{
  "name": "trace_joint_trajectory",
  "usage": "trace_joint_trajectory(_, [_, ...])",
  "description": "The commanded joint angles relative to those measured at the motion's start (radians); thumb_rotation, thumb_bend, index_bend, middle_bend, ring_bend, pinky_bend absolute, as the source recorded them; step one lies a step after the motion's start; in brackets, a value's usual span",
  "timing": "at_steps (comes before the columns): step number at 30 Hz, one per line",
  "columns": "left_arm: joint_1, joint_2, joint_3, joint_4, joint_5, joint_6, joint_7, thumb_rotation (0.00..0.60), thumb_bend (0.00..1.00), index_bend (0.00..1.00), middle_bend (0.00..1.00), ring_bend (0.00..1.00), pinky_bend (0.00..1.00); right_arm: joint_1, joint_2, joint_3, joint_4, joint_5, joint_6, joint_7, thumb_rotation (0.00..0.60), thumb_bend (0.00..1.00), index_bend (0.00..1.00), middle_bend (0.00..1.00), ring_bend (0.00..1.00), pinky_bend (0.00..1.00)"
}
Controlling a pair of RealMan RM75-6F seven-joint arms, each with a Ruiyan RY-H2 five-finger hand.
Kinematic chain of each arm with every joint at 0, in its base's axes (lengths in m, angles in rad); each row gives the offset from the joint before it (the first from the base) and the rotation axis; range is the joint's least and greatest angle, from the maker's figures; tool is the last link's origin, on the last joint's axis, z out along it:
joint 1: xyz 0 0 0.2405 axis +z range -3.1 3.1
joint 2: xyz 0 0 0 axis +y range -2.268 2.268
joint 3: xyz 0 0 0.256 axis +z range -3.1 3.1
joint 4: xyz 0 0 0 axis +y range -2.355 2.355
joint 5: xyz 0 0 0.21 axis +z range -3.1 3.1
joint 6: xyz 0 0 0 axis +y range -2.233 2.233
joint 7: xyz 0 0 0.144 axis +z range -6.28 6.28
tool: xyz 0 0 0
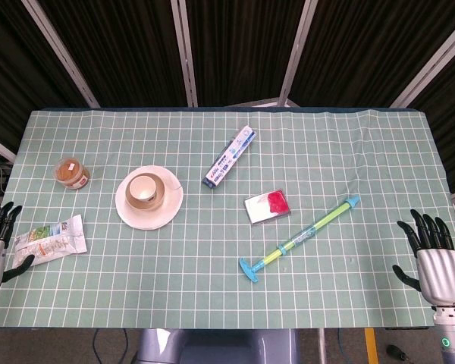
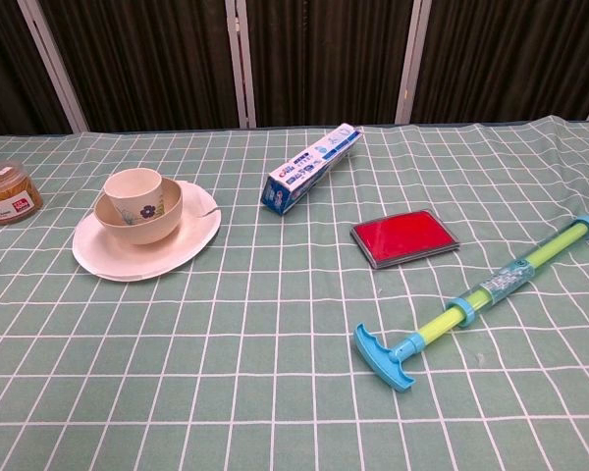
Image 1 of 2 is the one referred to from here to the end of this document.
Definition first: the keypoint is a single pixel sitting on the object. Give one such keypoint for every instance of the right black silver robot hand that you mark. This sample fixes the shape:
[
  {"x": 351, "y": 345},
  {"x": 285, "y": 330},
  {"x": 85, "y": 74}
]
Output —
[{"x": 441, "y": 273}]

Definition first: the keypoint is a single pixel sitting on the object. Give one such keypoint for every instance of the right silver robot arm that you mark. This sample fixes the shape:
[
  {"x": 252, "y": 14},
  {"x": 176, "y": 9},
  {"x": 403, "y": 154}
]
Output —
[{"x": 453, "y": 333}]

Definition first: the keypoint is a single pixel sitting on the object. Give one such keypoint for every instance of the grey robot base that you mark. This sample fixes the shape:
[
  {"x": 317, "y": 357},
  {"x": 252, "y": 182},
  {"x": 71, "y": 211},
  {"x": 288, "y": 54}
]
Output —
[{"x": 216, "y": 347}]

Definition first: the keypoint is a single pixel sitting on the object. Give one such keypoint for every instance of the white green snack packet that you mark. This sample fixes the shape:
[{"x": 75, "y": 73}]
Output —
[{"x": 53, "y": 239}]

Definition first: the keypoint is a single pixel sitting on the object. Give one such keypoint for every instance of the yellow floor tape strip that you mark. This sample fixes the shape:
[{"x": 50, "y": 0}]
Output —
[{"x": 371, "y": 347}]

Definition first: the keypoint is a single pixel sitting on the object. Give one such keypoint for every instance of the brown lidded glass jar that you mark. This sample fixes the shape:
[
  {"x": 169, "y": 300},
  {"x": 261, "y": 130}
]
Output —
[{"x": 71, "y": 174}]

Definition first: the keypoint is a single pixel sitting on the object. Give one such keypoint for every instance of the green blue toy water pump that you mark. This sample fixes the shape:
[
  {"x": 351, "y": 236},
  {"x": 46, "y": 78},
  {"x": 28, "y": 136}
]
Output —
[{"x": 307, "y": 233}]

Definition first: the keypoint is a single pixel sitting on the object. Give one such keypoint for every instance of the metal table leg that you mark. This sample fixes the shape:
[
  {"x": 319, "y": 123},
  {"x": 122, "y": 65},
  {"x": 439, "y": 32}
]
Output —
[{"x": 321, "y": 347}]

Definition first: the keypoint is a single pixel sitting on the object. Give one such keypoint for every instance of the white paper plate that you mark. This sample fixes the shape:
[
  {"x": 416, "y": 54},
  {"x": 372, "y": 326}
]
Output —
[{"x": 146, "y": 220}]

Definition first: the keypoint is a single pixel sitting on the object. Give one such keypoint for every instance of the beige bowl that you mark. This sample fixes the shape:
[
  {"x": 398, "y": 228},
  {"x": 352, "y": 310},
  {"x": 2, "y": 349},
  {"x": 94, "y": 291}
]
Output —
[{"x": 160, "y": 195}]

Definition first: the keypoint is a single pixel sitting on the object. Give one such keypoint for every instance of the red white flat case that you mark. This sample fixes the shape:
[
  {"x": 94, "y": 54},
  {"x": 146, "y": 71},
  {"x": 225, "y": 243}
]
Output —
[{"x": 267, "y": 206}]

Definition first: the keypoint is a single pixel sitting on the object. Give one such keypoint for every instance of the green white grid tablecloth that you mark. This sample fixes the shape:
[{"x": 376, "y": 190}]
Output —
[{"x": 227, "y": 265}]

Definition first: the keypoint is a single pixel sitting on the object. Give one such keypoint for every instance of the blue white toothpaste box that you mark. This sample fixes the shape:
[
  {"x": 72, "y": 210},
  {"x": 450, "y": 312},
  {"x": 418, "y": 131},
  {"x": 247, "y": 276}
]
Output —
[{"x": 227, "y": 159}]

